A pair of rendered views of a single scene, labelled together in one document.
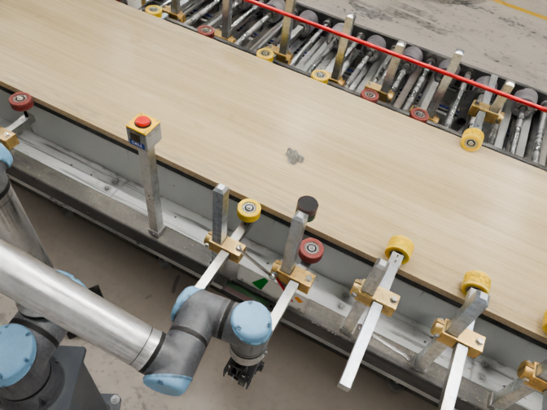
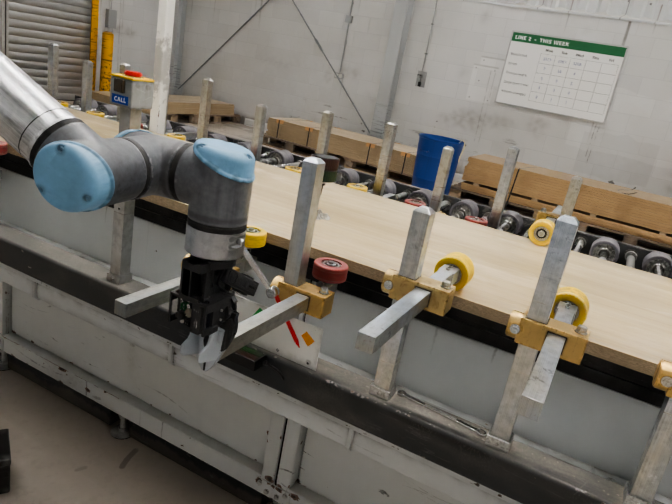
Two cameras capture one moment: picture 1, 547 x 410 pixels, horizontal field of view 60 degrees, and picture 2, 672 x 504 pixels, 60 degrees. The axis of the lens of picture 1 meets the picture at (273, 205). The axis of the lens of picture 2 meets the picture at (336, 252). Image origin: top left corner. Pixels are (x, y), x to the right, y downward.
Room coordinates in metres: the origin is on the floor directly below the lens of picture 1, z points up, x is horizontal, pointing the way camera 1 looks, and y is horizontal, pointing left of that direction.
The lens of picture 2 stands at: (-0.37, -0.25, 1.34)
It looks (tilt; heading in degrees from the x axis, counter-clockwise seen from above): 18 degrees down; 5
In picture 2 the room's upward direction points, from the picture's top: 11 degrees clockwise
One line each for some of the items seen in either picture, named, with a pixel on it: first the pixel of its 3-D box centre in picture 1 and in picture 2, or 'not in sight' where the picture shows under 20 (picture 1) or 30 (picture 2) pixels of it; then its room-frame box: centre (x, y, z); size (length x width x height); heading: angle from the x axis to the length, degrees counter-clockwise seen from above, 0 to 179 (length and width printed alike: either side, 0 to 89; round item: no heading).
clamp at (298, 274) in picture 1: (292, 274); (301, 295); (0.80, -0.10, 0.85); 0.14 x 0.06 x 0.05; 71
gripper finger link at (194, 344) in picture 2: not in sight; (193, 345); (0.46, 0.02, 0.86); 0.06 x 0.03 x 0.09; 161
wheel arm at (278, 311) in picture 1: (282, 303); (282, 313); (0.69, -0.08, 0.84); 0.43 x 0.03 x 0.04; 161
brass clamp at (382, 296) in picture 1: (374, 296); (417, 290); (0.71, -0.34, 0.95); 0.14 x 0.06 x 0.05; 71
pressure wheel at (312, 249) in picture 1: (308, 256); (327, 284); (0.87, -0.14, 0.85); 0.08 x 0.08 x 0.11
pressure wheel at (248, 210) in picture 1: (247, 216); (248, 249); (0.99, 0.08, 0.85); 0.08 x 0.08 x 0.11
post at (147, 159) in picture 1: (151, 190); (124, 197); (0.97, 0.41, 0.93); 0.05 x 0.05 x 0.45; 71
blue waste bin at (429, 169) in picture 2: not in sight; (436, 166); (6.69, -0.66, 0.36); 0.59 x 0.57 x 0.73; 157
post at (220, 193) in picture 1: (219, 234); not in sight; (0.89, 0.16, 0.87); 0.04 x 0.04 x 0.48; 71
